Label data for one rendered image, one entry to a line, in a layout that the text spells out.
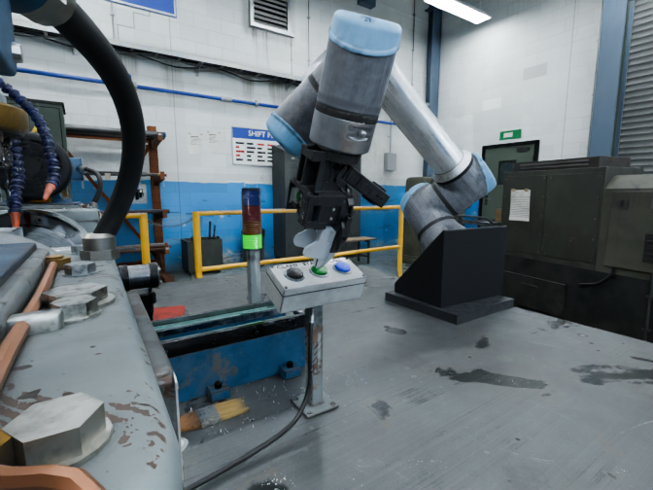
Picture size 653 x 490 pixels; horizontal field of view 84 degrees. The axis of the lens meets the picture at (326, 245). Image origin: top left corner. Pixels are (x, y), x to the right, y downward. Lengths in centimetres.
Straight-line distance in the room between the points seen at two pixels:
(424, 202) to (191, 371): 97
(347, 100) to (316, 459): 52
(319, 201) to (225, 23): 622
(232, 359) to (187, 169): 530
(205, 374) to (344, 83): 60
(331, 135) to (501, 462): 55
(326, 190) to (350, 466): 41
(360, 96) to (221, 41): 610
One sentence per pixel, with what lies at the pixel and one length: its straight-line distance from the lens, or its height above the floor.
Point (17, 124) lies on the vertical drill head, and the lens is 75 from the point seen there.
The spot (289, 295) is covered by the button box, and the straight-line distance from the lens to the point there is 60.
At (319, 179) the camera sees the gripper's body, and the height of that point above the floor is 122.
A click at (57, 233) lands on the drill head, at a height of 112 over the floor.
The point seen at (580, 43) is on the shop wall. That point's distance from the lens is 773.
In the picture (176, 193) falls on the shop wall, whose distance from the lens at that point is 595.
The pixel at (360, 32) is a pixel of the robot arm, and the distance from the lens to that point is 49.
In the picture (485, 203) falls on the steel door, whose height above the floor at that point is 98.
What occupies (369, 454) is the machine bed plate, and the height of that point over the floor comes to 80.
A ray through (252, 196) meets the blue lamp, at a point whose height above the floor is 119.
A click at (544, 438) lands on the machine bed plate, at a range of 77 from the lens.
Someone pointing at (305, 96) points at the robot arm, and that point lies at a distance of 63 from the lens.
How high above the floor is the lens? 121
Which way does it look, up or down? 8 degrees down
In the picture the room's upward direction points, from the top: straight up
